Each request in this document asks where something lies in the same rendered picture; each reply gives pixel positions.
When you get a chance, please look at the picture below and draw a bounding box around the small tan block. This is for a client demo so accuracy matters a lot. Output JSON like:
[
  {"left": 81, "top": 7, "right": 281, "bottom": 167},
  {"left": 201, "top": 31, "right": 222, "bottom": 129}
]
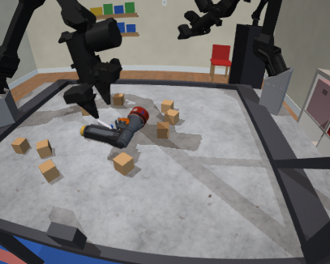
[
  {"left": 161, "top": 100, "right": 174, "bottom": 113},
  {"left": 36, "top": 139, "right": 52, "bottom": 159},
  {"left": 113, "top": 94, "right": 125, "bottom": 106},
  {"left": 157, "top": 122, "right": 169, "bottom": 138},
  {"left": 38, "top": 160, "right": 60, "bottom": 183},
  {"left": 11, "top": 138, "right": 30, "bottom": 154},
  {"left": 81, "top": 108, "right": 90, "bottom": 116},
  {"left": 113, "top": 152, "right": 135, "bottom": 176},
  {"left": 165, "top": 109, "right": 179, "bottom": 126}
]

